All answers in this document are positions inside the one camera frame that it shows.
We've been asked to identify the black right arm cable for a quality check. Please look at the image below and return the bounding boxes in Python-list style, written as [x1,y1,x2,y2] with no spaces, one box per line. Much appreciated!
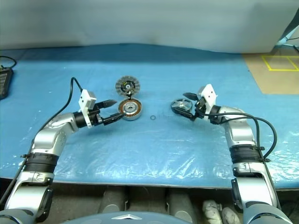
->
[204,112,282,210]

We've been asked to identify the black spoked rotor disc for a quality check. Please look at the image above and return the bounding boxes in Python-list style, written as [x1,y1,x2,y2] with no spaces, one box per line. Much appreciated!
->
[170,98,192,116]

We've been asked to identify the silver motor stator copper windings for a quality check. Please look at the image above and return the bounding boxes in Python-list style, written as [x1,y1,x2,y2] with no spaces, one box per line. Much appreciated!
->
[117,98,142,121]

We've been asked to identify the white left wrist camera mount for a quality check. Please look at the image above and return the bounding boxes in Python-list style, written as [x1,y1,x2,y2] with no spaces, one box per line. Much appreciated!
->
[78,89,98,128]

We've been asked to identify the black background cable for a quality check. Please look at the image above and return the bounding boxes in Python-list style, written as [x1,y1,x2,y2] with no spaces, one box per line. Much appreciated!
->
[286,36,299,52]

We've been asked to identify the grey rounded cylinder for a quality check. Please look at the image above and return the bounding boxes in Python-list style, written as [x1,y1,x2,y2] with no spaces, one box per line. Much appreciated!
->
[167,186,194,220]
[100,186,128,217]

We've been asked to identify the white shoe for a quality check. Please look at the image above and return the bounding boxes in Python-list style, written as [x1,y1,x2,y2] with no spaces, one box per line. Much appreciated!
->
[202,199,222,222]
[221,206,241,224]

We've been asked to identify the brown cardboard sheet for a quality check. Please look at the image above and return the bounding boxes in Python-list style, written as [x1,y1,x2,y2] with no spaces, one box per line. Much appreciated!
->
[242,52,299,95]

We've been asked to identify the blue plastic table mat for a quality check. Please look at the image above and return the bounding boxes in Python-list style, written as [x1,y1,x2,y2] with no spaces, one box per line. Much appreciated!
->
[0,43,299,189]

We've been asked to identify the light blue frame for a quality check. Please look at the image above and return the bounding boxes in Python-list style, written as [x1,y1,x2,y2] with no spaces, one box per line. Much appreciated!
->
[278,17,299,47]

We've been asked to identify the black keypad device cable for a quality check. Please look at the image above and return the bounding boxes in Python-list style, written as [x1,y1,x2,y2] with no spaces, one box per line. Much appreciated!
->
[0,56,17,70]

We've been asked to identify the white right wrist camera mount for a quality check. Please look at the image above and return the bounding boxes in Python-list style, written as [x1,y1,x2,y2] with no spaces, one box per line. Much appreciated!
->
[197,84,219,120]

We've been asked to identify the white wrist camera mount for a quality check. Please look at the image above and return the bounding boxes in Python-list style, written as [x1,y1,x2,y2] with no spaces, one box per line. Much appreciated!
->
[197,84,219,120]
[78,89,98,128]

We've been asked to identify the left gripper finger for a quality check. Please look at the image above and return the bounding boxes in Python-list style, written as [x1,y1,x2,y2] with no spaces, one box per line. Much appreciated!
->
[102,112,125,126]
[97,100,118,110]

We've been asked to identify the grey robot torso silver emblem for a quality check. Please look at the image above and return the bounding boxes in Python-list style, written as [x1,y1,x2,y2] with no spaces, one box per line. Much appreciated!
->
[59,211,187,224]

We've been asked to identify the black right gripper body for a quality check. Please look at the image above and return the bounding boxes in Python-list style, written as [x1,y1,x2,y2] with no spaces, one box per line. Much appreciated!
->
[192,97,207,121]

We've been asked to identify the black keypad device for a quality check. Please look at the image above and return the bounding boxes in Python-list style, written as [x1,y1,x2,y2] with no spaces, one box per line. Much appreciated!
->
[0,67,14,100]

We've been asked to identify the white backdrop board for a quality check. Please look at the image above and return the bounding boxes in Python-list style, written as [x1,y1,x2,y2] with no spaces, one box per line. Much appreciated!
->
[0,0,295,54]

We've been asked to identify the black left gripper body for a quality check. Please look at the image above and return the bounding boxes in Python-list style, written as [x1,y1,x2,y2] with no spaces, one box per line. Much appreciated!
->
[89,104,105,127]

